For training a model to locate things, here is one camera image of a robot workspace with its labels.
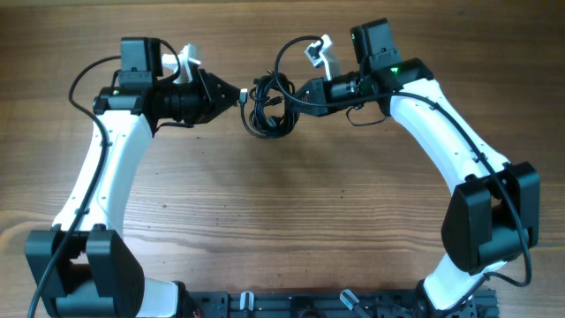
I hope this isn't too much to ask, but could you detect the black USB cable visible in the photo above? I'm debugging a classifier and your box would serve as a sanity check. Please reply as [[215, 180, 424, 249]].
[[238, 68, 301, 140]]

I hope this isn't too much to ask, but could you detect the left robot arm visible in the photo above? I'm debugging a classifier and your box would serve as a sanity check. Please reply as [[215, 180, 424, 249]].
[[25, 37, 248, 317]]

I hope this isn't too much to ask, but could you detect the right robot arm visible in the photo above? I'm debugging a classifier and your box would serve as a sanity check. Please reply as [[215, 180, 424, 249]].
[[285, 19, 540, 317]]

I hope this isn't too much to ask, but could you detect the right camera black cable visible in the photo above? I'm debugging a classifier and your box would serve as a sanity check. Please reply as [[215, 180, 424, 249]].
[[273, 34, 533, 288]]

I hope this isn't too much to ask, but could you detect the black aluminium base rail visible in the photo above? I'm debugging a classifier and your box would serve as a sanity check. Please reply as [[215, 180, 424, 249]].
[[176, 290, 500, 318]]

